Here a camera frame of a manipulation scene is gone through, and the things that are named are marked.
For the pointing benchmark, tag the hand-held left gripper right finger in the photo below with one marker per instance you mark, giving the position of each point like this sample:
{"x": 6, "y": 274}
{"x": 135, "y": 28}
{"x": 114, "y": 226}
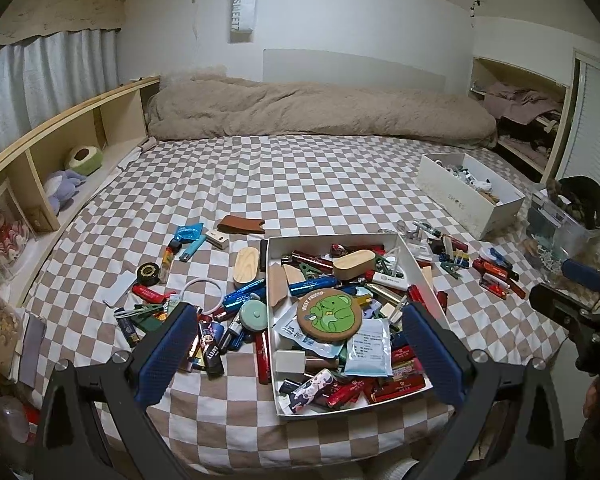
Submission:
{"x": 432, "y": 347}

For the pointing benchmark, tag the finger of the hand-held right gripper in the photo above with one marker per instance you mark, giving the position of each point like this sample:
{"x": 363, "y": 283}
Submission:
{"x": 585, "y": 272}
{"x": 555, "y": 302}

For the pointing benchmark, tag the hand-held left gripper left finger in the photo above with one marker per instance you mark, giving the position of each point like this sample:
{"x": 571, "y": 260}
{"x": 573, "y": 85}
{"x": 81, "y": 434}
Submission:
{"x": 167, "y": 350}

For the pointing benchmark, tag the heap of assorted small goods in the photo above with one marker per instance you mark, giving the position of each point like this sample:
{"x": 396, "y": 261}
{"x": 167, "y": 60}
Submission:
{"x": 215, "y": 335}
{"x": 380, "y": 390}
{"x": 490, "y": 270}

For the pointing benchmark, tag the white shallow box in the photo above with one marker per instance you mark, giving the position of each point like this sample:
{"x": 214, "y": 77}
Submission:
{"x": 325, "y": 244}

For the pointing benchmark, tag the navy box gold end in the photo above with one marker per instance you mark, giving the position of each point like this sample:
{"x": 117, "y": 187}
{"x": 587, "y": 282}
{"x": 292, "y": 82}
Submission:
{"x": 130, "y": 332}

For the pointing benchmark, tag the clear plastic bin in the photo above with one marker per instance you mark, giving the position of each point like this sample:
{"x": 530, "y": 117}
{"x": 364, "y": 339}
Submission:
{"x": 555, "y": 230}

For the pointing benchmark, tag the red lighter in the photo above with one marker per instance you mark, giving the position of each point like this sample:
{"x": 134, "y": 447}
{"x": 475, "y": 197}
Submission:
{"x": 145, "y": 292}

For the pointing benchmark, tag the crinkled white packet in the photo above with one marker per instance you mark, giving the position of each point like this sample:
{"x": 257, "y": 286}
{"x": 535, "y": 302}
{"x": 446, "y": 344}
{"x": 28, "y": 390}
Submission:
{"x": 370, "y": 350}

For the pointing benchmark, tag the black round hat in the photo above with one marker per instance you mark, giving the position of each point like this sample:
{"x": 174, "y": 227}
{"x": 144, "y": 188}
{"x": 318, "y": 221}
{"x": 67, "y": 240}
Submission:
{"x": 592, "y": 205}

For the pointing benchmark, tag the white flat card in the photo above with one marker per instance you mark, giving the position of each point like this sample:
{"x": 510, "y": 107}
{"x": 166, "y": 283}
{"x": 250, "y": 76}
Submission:
{"x": 120, "y": 289}

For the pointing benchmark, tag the black tape roll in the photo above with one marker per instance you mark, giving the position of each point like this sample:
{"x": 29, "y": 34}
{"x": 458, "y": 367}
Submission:
{"x": 147, "y": 274}

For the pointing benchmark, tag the white rectangular case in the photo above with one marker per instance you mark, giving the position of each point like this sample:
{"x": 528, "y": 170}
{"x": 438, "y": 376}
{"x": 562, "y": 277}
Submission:
{"x": 390, "y": 280}

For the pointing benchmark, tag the mint round case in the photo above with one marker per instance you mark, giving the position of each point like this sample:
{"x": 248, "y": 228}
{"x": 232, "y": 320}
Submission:
{"x": 252, "y": 316}

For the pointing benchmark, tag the red tube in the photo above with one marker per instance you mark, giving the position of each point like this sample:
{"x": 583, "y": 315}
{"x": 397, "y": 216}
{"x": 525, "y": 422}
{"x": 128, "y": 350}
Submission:
{"x": 263, "y": 357}

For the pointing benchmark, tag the light blue lighter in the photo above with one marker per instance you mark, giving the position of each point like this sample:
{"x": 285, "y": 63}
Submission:
{"x": 192, "y": 250}

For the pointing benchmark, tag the wooden oval box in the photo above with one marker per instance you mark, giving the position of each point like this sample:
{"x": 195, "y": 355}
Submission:
{"x": 354, "y": 267}
{"x": 246, "y": 267}

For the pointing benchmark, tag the blue foil packet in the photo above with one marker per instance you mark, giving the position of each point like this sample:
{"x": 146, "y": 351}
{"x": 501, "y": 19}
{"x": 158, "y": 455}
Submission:
{"x": 187, "y": 232}

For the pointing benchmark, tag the small tan box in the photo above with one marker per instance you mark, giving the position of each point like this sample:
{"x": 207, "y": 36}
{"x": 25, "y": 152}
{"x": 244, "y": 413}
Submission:
{"x": 217, "y": 238}

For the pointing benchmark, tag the white foam block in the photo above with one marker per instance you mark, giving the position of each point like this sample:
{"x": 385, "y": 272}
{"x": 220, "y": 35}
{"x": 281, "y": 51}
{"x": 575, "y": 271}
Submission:
{"x": 290, "y": 360}

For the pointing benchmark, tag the closet alcove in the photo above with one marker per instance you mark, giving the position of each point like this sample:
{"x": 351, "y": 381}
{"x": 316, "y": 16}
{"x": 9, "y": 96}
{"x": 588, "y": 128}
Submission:
{"x": 555, "y": 150}

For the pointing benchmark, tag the blue white mask packet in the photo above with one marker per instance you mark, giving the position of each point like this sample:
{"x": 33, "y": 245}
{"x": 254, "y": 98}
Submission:
{"x": 292, "y": 332}

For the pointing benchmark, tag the tan leather piece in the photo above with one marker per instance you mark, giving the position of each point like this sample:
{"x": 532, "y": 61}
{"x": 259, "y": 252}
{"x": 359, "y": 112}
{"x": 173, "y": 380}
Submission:
{"x": 277, "y": 285}
{"x": 295, "y": 276}

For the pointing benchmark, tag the cartoon print tube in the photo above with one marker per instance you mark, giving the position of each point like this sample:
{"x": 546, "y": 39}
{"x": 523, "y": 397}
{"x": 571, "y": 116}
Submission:
{"x": 310, "y": 385}

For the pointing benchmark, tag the blue metallic tube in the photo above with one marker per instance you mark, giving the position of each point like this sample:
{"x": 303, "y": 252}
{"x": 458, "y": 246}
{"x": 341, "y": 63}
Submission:
{"x": 312, "y": 286}

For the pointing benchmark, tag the grey notebook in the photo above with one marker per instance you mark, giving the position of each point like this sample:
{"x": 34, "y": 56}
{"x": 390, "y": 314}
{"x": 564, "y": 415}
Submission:
{"x": 32, "y": 345}

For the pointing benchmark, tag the brown leather pouch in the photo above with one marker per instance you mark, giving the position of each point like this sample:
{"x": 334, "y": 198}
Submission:
{"x": 237, "y": 225}

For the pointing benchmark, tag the white shoe box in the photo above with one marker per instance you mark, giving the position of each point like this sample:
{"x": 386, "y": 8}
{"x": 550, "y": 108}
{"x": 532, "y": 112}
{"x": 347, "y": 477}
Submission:
{"x": 450, "y": 195}

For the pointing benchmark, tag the clear plastic bottle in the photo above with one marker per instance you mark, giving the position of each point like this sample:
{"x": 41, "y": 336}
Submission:
{"x": 10, "y": 425}

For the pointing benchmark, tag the pile of clothes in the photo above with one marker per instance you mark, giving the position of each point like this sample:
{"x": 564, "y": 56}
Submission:
{"x": 520, "y": 97}

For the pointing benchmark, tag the purple plush toy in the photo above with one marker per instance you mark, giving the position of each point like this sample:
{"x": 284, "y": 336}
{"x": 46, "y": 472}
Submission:
{"x": 62, "y": 187}

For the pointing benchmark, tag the clear display box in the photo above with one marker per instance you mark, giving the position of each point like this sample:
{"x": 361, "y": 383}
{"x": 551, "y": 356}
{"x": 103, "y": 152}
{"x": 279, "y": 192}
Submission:
{"x": 5, "y": 235}

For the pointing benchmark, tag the green plush toy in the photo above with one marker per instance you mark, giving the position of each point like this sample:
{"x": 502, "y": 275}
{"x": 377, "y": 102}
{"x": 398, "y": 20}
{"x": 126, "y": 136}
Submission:
{"x": 82, "y": 160}

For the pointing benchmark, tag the wooden headboard shelf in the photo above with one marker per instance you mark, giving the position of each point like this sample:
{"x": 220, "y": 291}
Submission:
{"x": 55, "y": 130}

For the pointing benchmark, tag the beige duvet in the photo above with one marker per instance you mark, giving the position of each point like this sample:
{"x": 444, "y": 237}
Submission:
{"x": 305, "y": 110}

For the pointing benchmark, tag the white curtain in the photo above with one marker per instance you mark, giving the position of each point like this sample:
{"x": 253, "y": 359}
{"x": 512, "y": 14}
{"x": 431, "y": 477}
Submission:
{"x": 55, "y": 75}

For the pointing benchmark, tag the white hanging paper bag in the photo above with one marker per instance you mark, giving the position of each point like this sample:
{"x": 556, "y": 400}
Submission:
{"x": 242, "y": 10}

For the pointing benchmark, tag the beige valance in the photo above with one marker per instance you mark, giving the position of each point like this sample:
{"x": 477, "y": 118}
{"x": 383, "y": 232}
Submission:
{"x": 55, "y": 10}

